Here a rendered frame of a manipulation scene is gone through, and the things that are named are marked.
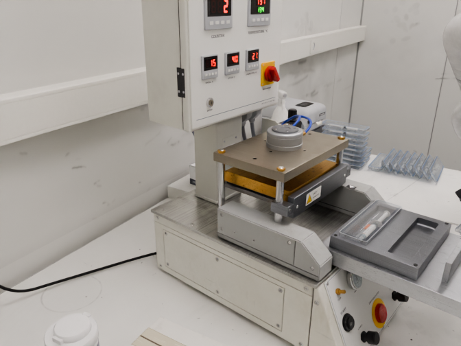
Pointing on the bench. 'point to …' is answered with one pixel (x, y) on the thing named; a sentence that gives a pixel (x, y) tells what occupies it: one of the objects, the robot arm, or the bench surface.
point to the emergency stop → (381, 313)
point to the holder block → (399, 243)
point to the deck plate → (191, 213)
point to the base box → (247, 286)
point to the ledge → (180, 187)
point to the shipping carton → (172, 336)
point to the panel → (358, 306)
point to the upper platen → (252, 189)
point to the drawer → (365, 270)
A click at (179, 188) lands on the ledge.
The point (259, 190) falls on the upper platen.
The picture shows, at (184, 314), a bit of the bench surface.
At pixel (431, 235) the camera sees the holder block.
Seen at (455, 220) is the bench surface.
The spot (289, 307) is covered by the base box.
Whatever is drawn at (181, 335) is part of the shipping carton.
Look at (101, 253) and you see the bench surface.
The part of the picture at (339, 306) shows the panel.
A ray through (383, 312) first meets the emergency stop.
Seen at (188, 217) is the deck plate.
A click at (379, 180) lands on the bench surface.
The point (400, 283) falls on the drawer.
